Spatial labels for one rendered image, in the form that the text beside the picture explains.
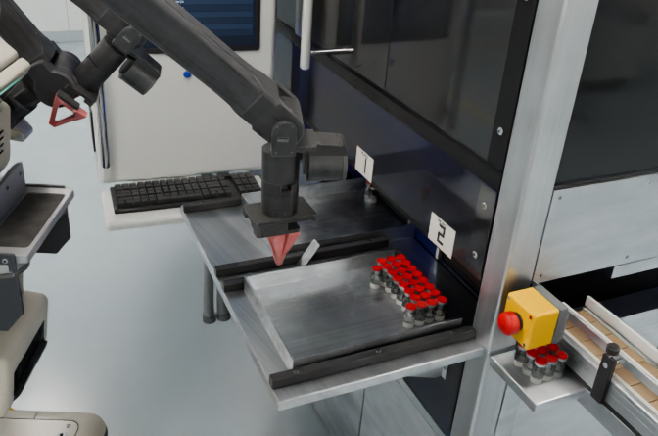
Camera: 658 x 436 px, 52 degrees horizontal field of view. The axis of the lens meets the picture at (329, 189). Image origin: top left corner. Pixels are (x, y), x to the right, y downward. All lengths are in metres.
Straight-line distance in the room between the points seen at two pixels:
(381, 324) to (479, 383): 0.21
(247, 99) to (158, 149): 1.04
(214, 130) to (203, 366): 0.95
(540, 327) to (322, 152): 0.47
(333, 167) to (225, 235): 0.60
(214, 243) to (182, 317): 1.26
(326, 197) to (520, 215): 0.71
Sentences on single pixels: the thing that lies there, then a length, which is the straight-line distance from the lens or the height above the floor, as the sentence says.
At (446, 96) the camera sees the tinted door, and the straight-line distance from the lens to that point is 1.30.
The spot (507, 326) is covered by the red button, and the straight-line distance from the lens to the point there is 1.17.
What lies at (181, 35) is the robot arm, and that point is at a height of 1.45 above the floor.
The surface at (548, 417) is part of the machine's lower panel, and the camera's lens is 1.57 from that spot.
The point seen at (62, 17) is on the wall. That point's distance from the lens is 6.49.
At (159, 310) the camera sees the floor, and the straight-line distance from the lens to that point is 2.82.
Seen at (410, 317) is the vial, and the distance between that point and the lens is 1.30.
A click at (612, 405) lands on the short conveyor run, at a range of 1.26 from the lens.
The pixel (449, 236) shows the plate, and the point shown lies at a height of 1.03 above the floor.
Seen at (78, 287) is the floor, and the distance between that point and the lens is 3.00.
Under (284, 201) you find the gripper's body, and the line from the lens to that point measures 1.02.
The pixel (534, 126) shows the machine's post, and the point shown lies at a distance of 1.09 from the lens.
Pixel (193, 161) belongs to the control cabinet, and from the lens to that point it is 1.99.
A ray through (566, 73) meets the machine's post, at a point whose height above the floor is 1.40.
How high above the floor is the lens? 1.68
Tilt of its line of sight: 27 degrees down
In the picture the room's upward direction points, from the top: 4 degrees clockwise
